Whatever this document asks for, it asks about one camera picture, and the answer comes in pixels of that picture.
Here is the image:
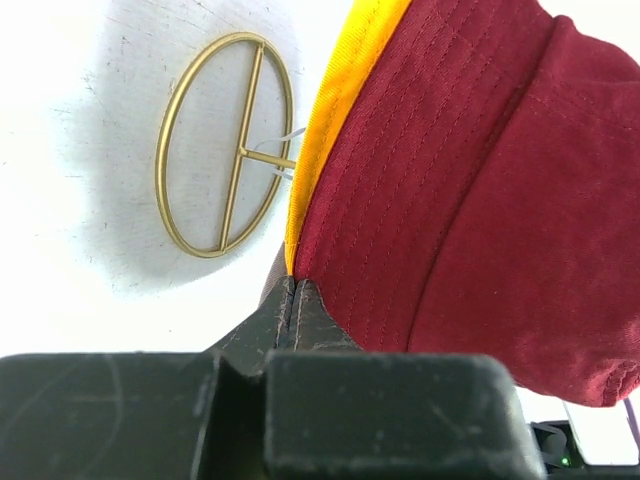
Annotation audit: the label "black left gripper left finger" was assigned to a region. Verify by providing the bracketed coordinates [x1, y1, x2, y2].
[1, 277, 295, 479]

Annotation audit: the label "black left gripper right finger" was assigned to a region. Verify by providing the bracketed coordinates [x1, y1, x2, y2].
[263, 277, 546, 479]

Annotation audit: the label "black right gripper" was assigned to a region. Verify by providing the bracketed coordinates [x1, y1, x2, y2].
[529, 420, 583, 470]

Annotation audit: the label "dark red bucket hat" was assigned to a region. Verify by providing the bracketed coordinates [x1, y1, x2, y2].
[291, 1, 639, 407]

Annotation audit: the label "yellow bucket hat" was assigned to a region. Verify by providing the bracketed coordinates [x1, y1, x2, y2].
[284, 0, 410, 275]

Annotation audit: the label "grey bucket hat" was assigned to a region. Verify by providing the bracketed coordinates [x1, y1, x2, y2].
[259, 243, 287, 305]

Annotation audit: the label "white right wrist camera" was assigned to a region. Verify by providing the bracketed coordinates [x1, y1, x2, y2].
[564, 397, 639, 466]

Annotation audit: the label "gold wire hat stand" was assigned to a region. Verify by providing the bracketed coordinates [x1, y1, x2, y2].
[154, 31, 297, 259]

